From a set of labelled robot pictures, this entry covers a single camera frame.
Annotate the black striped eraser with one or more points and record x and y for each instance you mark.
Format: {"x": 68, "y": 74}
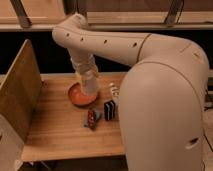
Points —
{"x": 109, "y": 110}

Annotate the orange bowl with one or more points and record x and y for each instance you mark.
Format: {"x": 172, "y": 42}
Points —
{"x": 78, "y": 98}

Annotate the white rectangular box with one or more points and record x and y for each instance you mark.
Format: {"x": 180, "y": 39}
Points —
{"x": 114, "y": 91}

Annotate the left wooden side panel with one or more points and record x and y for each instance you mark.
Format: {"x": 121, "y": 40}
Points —
{"x": 20, "y": 90}

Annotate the white ceramic cup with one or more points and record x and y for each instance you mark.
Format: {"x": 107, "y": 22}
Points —
{"x": 89, "y": 83}

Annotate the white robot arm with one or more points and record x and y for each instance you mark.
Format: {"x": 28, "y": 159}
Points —
{"x": 161, "y": 98}

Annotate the wooden shelf frame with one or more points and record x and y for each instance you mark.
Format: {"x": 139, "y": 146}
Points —
{"x": 43, "y": 15}

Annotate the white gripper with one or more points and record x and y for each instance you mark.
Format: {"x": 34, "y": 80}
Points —
{"x": 83, "y": 63}

